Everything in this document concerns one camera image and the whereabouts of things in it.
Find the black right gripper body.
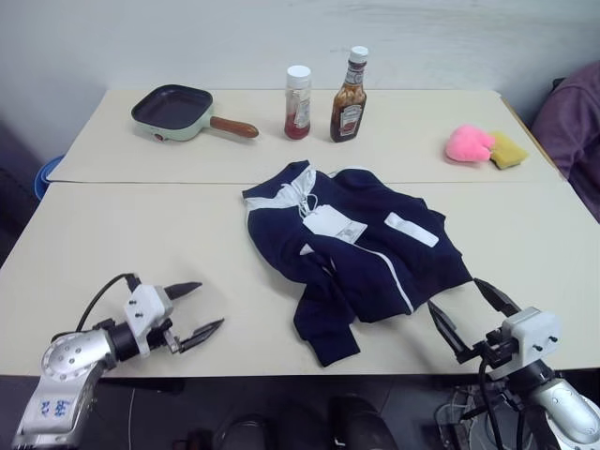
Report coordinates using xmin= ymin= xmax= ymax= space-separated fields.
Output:
xmin=456 ymin=329 xmax=518 ymax=372

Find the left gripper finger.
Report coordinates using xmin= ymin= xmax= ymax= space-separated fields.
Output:
xmin=179 ymin=318 xmax=226 ymax=353
xmin=164 ymin=280 xmax=204 ymax=302

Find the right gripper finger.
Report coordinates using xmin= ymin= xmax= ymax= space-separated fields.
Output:
xmin=472 ymin=277 xmax=522 ymax=322
xmin=427 ymin=301 xmax=471 ymax=363

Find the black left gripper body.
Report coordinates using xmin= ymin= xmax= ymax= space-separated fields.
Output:
xmin=147 ymin=317 xmax=185 ymax=355

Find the navy blue zip jacket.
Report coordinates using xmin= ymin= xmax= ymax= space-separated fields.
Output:
xmin=241 ymin=159 xmax=473 ymax=369

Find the dark rounded shape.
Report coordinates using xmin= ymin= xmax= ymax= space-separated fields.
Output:
xmin=218 ymin=412 xmax=283 ymax=450

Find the yellow sponge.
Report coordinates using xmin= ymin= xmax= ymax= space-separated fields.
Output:
xmin=487 ymin=130 xmax=531 ymax=171

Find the pink plush heart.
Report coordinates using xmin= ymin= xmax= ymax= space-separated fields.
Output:
xmin=444 ymin=123 xmax=497 ymax=166

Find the white paper hang tag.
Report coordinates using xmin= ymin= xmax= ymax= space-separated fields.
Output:
xmin=302 ymin=203 xmax=369 ymax=246

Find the green square frying pan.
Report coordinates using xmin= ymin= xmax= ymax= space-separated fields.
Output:
xmin=130 ymin=83 xmax=261 ymax=143

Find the blue bucket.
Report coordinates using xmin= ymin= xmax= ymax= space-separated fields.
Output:
xmin=34 ymin=154 xmax=66 ymax=199

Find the clear white-capped spice jar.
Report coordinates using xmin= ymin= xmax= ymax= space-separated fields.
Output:
xmin=283 ymin=65 xmax=313 ymax=141

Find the brown sauce bottle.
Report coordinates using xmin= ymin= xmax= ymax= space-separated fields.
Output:
xmin=329 ymin=45 xmax=368 ymax=143

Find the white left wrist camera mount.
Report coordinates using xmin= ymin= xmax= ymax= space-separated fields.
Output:
xmin=123 ymin=283 xmax=177 ymax=357

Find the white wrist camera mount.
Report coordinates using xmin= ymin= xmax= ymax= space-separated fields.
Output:
xmin=123 ymin=283 xmax=177 ymax=357
xmin=500 ymin=306 xmax=562 ymax=366

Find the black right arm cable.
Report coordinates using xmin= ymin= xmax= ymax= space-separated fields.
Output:
xmin=461 ymin=355 xmax=505 ymax=450

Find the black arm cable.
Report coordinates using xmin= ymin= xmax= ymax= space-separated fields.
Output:
xmin=76 ymin=273 xmax=143 ymax=330
xmin=461 ymin=355 xmax=505 ymax=450

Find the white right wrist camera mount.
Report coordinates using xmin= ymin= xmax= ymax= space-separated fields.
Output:
xmin=500 ymin=306 xmax=562 ymax=366

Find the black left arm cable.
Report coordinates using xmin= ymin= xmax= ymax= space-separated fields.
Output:
xmin=76 ymin=273 xmax=143 ymax=330

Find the white cable coil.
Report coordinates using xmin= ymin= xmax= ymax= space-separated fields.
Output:
xmin=433 ymin=397 xmax=498 ymax=450

